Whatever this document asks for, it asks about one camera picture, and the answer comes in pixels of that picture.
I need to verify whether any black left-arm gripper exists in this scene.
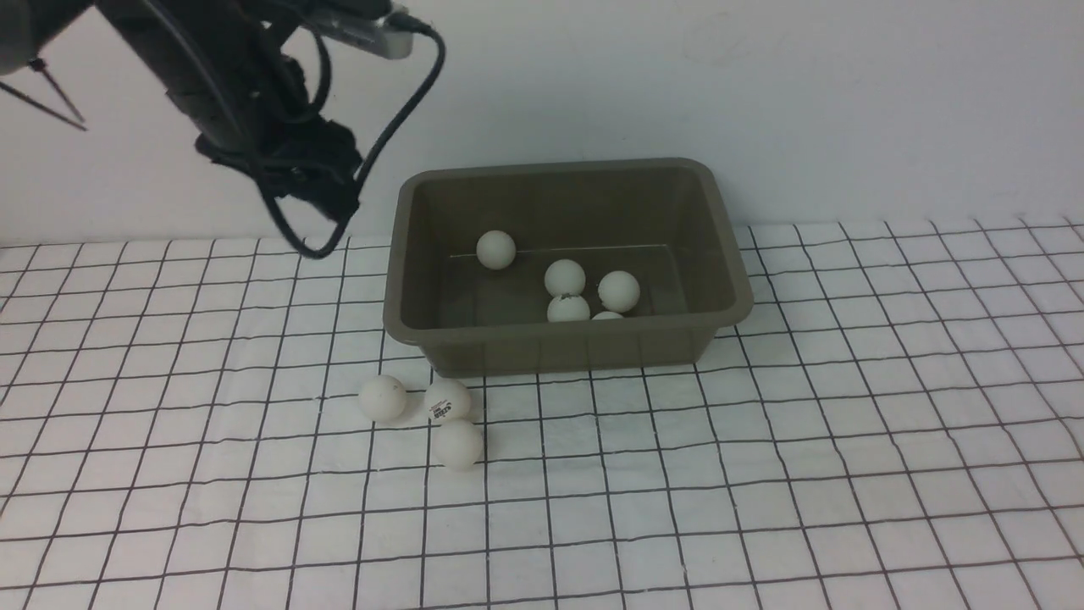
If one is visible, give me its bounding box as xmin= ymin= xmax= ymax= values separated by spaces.
xmin=169 ymin=51 xmax=362 ymax=223

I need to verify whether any plain white ping-pong ball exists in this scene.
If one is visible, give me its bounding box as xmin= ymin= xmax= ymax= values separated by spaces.
xmin=357 ymin=374 xmax=409 ymax=424

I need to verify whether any white ball with black logo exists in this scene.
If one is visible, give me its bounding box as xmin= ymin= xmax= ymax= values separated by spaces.
xmin=422 ymin=379 xmax=473 ymax=424

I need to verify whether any white ball with red-black logo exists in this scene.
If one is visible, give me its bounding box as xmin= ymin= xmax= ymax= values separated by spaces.
xmin=597 ymin=270 xmax=640 ymax=313

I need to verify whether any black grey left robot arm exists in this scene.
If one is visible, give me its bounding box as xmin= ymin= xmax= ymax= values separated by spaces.
xmin=3 ymin=1 xmax=393 ymax=225

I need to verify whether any black zip tie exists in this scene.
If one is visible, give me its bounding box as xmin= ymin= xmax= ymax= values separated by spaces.
xmin=0 ymin=59 xmax=88 ymax=132

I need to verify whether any olive green plastic bin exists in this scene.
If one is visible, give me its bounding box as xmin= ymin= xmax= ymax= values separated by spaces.
xmin=384 ymin=158 xmax=754 ymax=378

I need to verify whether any white black-grid tablecloth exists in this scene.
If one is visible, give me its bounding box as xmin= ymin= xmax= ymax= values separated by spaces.
xmin=1 ymin=217 xmax=1083 ymax=609

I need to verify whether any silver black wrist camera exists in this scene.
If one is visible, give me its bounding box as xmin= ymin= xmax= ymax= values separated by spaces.
xmin=307 ymin=1 xmax=413 ymax=59

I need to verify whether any black camera cable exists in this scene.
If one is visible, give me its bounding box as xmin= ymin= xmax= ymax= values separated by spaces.
xmin=144 ymin=0 xmax=447 ymax=260

